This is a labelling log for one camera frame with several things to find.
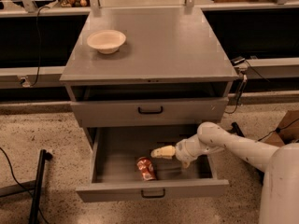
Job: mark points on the black stand leg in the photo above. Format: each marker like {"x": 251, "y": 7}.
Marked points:
{"x": 237, "y": 129}
{"x": 44, "y": 156}

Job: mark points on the black drawer handle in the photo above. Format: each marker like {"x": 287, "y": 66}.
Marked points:
{"x": 157, "y": 111}
{"x": 152, "y": 193}

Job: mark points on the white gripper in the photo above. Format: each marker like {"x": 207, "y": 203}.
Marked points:
{"x": 182, "y": 150}

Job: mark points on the black stand leg left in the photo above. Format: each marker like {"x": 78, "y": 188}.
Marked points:
{"x": 44, "y": 156}

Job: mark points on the black drawer handle lower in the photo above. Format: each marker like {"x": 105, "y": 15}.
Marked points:
{"x": 152, "y": 193}

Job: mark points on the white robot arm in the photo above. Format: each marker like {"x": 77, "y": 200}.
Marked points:
{"x": 280, "y": 193}

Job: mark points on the black stand leg right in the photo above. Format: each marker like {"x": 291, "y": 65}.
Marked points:
{"x": 237, "y": 129}

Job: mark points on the red coke can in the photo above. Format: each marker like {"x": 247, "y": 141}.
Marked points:
{"x": 145, "y": 167}

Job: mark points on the grey drawer cabinet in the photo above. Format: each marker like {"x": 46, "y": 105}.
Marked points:
{"x": 169, "y": 53}

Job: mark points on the white paper bowl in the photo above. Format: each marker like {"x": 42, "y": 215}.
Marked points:
{"x": 106, "y": 41}

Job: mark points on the open grey middle drawer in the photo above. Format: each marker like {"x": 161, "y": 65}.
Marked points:
{"x": 115, "y": 176}

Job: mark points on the cardboard box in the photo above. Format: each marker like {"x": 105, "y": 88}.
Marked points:
{"x": 286, "y": 132}

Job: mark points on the black drawer handle upper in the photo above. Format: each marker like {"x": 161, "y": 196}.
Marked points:
{"x": 157, "y": 111}

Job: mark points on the closed grey top drawer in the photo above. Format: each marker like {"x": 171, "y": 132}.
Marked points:
{"x": 124, "y": 112}

